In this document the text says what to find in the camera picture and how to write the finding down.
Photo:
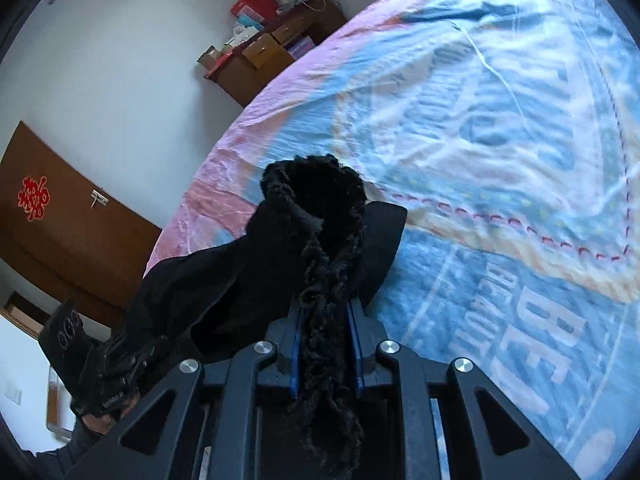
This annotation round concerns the white box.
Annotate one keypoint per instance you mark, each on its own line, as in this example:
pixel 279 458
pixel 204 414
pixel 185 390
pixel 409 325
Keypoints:
pixel 245 30

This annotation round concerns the blue printed bed blanket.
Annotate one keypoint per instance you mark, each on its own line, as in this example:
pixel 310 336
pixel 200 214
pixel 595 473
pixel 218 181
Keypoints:
pixel 500 135

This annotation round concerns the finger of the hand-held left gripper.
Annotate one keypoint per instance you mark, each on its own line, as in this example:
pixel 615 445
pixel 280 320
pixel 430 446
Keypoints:
pixel 142 350

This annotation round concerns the purple box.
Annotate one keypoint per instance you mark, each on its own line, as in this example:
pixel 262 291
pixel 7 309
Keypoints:
pixel 300 47

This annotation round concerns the person's left forearm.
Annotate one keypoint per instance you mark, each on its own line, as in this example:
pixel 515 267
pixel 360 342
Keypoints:
pixel 70 452

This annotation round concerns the brown wooden door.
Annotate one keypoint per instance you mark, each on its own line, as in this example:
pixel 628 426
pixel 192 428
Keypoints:
pixel 75 255

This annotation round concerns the cardboard box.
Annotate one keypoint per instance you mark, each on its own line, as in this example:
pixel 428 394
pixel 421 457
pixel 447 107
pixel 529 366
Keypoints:
pixel 210 56

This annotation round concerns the black pants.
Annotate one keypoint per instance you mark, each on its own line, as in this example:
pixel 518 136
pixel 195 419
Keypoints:
pixel 310 200

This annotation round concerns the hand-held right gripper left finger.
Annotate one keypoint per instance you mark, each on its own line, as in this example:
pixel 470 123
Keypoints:
pixel 295 355

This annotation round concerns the person's left hand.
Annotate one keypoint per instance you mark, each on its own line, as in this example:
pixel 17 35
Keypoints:
pixel 102 422

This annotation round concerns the red paper door decoration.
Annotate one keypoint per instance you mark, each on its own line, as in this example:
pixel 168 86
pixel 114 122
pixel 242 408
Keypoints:
pixel 34 197

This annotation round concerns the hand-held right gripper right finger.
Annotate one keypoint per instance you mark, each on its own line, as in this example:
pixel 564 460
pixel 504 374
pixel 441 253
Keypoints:
pixel 356 355

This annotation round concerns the red box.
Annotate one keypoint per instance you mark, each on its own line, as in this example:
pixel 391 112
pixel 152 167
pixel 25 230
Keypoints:
pixel 255 5

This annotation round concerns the white wall switch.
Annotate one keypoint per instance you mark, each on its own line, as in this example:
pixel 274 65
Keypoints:
pixel 11 395

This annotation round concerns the wooden desk with drawers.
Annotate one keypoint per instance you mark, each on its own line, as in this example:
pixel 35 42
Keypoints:
pixel 250 70

